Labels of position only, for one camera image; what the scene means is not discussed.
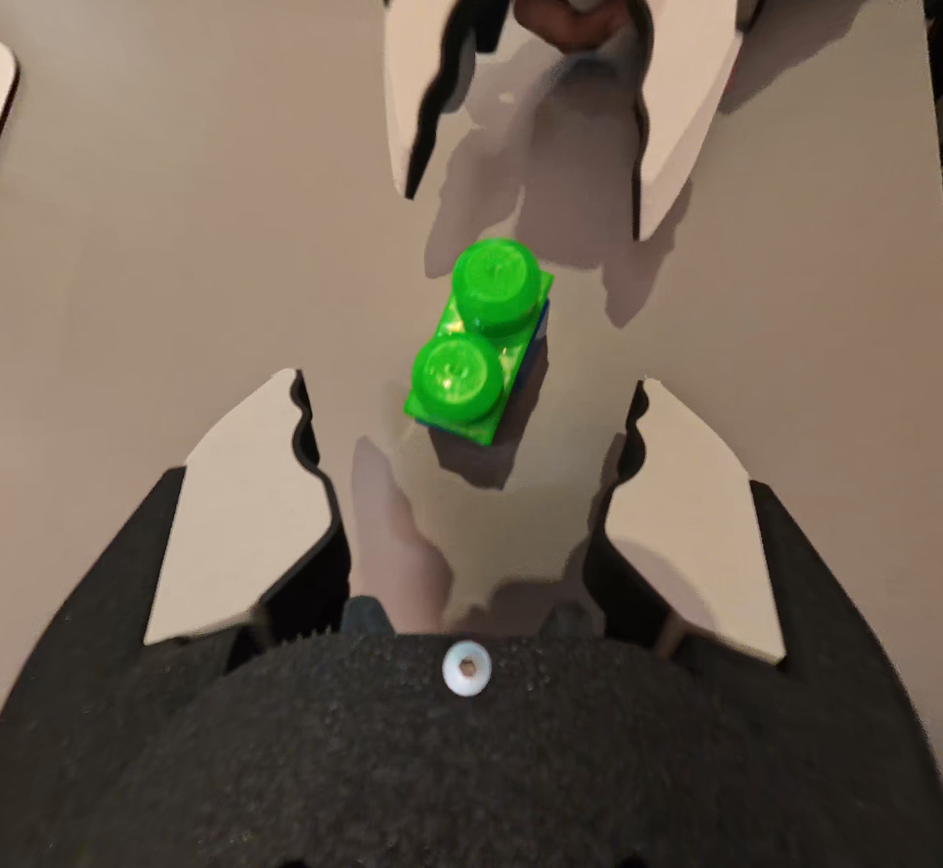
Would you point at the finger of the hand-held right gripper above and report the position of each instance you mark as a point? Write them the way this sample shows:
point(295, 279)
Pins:
point(416, 35)
point(685, 57)

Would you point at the white printed instruction board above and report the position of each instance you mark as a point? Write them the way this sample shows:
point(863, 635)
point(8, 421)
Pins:
point(6, 87)

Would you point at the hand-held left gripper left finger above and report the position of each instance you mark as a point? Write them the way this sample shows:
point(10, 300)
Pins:
point(243, 529)

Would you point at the blue mega block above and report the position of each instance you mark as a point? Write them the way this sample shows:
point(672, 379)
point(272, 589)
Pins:
point(543, 323)

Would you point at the green mega block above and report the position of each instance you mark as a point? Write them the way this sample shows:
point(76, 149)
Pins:
point(471, 367)

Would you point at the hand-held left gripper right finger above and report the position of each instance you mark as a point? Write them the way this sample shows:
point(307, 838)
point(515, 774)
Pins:
point(685, 536)

